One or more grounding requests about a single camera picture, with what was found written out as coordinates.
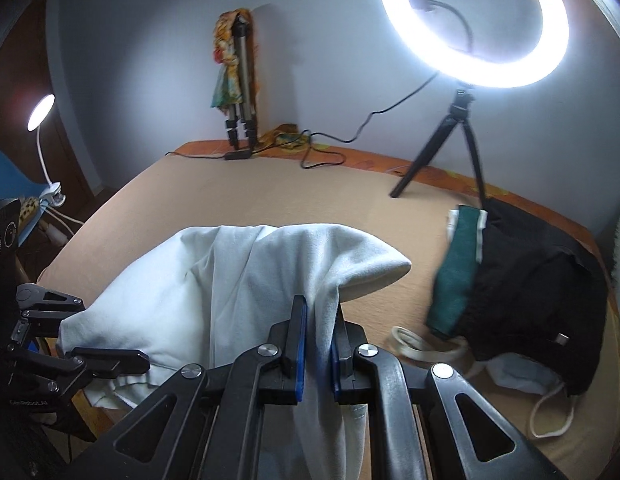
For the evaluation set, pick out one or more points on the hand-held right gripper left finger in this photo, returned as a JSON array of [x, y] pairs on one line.
[[301, 345]]

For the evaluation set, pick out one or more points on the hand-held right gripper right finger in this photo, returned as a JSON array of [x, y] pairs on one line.
[[335, 367]]

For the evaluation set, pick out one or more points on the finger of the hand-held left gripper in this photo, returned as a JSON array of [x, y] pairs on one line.
[[55, 305], [115, 362]]

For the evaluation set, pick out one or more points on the white shirt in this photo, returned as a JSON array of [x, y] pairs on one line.
[[215, 285]]

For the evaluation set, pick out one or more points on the leopard print cloth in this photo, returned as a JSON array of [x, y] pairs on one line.
[[30, 212]]

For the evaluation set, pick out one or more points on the beige elastic band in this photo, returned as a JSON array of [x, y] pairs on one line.
[[414, 347]]

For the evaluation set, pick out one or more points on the blue chair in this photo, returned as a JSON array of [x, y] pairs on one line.
[[10, 175]]

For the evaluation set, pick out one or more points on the green garment white trim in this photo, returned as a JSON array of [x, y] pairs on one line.
[[454, 280]]

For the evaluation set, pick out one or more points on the brown blanket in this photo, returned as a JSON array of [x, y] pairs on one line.
[[315, 195]]

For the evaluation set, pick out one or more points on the white clip desk lamp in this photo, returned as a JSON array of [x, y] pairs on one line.
[[41, 110]]

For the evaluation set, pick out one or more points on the white face mask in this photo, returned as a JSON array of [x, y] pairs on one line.
[[514, 375]]

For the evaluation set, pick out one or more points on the dark wooden wardrobe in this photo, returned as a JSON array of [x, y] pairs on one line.
[[20, 85]]

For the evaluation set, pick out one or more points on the yellow green crumpled cloth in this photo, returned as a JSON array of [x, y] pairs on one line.
[[282, 136]]

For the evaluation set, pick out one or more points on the black garment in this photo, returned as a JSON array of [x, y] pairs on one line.
[[534, 300]]

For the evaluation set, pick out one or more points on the folded grey tripod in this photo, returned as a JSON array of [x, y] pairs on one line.
[[242, 100]]

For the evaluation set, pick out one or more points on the colourful hanging cloth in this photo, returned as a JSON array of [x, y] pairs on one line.
[[225, 80]]

